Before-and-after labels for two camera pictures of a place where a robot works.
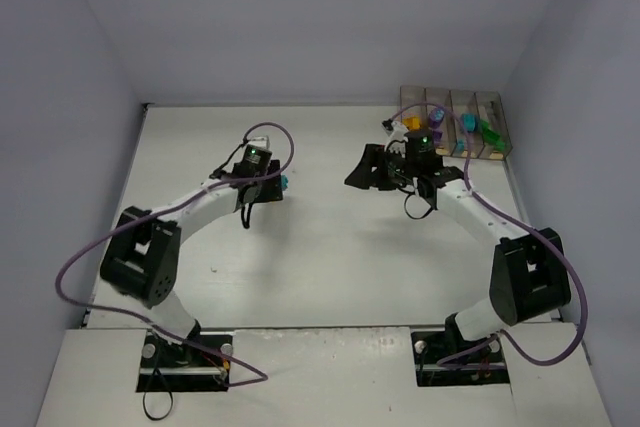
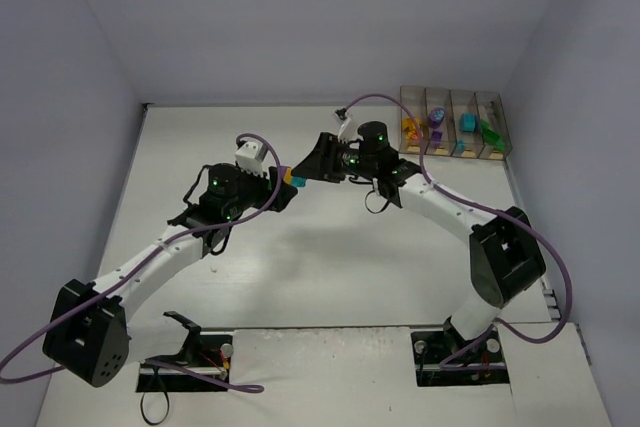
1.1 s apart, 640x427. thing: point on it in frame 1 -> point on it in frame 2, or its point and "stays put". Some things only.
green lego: (490, 136) stays put
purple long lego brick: (437, 136) stays put
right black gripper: (378, 169) -> (330, 156)
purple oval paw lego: (436, 116) stays put
